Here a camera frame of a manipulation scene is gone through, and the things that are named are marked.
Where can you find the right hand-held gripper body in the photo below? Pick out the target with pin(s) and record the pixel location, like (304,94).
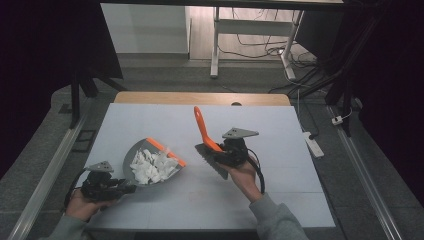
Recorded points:
(235,151)

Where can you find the black floor bracket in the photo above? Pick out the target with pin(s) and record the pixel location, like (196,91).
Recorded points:
(85,140)

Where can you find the orange brush with grey bristles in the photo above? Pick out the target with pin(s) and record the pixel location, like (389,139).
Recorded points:
(203,128)

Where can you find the white desk frame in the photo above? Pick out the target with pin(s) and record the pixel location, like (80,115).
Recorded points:
(253,26)

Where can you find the grey dustpan with orange edge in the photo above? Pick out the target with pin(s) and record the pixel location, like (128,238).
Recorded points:
(133,161)

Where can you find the black metal stand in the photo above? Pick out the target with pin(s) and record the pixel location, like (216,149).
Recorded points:
(346,83)
(75,100)

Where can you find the wooden table board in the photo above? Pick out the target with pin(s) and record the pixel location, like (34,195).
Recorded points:
(200,99)

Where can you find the aluminium floor rail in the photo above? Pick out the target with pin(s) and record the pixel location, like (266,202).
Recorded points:
(50,173)
(366,180)

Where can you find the white power strip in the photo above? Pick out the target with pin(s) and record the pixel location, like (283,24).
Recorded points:
(313,144)

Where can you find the person's right hand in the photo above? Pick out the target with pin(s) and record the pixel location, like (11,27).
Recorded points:
(246,181)

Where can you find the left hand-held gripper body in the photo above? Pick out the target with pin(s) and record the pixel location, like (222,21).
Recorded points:
(100,188)

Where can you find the person's left hand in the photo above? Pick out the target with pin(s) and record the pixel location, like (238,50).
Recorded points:
(81,208)

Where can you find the pile of white paper scraps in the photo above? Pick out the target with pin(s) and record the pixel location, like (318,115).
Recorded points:
(153,166)

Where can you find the black curtain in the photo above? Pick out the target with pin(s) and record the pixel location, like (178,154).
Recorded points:
(393,83)
(40,66)

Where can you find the small white adapter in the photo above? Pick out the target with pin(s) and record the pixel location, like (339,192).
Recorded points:
(337,120)

